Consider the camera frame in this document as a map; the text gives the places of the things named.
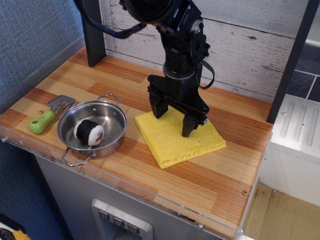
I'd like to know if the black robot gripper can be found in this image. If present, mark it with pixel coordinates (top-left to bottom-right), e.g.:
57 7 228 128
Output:
147 71 210 137

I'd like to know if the yellow cloth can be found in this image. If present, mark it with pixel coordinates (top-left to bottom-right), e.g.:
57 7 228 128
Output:
135 107 227 169

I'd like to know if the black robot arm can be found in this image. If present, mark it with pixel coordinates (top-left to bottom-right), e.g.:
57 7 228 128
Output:
119 0 212 137

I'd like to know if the stainless steel pot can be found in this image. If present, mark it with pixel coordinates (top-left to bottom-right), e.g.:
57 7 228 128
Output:
57 93 128 167

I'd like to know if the white ribbed appliance top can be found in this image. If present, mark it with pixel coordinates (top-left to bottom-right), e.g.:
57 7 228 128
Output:
271 94 320 158

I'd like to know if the plush sushi roll toy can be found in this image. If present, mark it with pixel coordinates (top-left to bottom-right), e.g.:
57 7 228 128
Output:
73 119 105 146

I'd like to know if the silver dispenser control panel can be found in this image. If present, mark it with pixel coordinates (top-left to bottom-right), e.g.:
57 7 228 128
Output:
91 198 154 240

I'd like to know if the clear acrylic table edge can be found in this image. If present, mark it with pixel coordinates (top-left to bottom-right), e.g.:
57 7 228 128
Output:
0 124 273 239

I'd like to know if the yellow object bottom left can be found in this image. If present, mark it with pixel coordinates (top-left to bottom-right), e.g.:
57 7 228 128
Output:
12 230 31 240

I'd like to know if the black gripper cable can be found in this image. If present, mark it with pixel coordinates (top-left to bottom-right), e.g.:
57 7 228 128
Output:
197 59 216 91

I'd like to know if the green handled grey spatula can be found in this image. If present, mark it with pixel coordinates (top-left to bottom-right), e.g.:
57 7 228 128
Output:
28 95 76 135

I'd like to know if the right dark vertical post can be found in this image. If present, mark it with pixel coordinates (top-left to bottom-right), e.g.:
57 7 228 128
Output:
266 0 320 124

